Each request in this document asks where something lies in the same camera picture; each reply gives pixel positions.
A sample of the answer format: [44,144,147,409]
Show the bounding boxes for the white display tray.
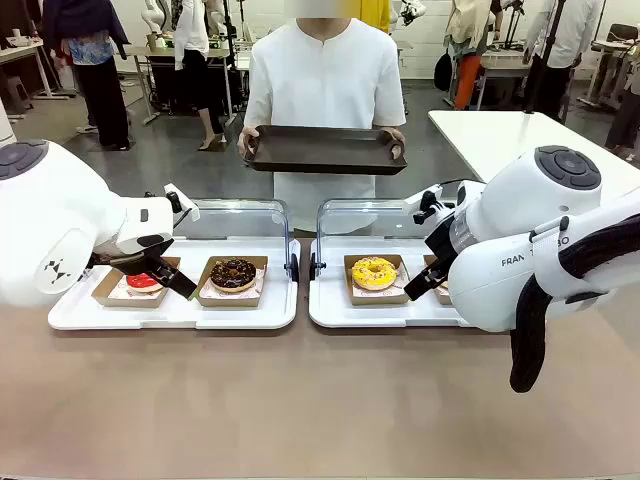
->
[308,236,474,330]
[47,236,301,331]

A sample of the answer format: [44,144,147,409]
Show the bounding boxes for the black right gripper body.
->
[424,214,457,269]

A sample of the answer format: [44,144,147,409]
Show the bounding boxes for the person in white shirt, black trousers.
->
[522,0,604,121]

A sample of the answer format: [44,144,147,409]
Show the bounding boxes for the clear plastic display lid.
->
[172,198,300,284]
[309,198,451,281]

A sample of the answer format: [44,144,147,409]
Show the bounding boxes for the cardboard box of chocolate donut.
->
[196,254,270,309]

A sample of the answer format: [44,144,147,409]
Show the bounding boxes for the black stand pole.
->
[522,0,567,116]

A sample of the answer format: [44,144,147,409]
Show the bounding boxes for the cardboard box of red donut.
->
[91,256,182,309]

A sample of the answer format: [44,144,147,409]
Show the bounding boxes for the person in white blouse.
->
[172,0,226,151]

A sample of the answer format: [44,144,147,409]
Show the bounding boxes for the cardboard box of yellow donut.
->
[343,253,412,307]

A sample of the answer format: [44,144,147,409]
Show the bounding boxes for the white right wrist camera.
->
[404,183,451,226]

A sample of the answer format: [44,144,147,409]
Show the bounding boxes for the black cable sleeve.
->
[508,212,640,394]

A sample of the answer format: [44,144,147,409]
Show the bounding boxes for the person in grey trousers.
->
[603,42,640,159]

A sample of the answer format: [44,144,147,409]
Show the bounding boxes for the person in yellow shirt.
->
[359,0,391,34]

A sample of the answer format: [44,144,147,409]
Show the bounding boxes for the person's right hand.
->
[237,125,261,160]

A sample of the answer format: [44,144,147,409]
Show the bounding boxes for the person in dark jacket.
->
[42,0,132,151]

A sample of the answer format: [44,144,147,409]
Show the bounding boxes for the black hanging bag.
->
[433,49,454,94]

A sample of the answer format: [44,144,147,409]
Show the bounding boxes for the figure with orange trousers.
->
[444,0,494,111]

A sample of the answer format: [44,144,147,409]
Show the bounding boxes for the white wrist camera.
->
[163,183,201,222]
[404,183,451,226]

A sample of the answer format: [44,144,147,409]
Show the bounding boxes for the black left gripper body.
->
[109,233,175,289]

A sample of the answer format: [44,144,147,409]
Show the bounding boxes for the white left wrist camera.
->
[163,183,201,222]

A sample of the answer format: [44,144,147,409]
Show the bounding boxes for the red glazed donut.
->
[125,272,166,294]

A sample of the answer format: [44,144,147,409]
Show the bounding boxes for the dark brown serving tray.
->
[242,124,409,176]

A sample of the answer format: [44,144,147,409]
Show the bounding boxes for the person's left hand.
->
[385,128,407,159]

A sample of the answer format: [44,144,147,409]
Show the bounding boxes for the white cylindrical column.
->
[0,94,16,147]

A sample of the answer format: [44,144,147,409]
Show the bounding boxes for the yellow sprinkled donut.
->
[351,255,400,291]

